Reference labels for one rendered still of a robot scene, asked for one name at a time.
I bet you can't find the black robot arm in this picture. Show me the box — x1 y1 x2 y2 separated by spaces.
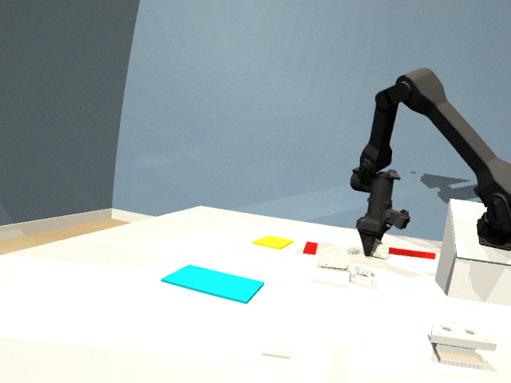
350 68 511 251

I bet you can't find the yellow flat rectangular plate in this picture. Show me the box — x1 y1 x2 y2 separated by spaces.
252 235 294 250

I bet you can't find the cyan flat rectangular plate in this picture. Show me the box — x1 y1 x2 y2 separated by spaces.
160 265 264 304

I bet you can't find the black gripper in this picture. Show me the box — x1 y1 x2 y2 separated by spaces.
356 194 393 257

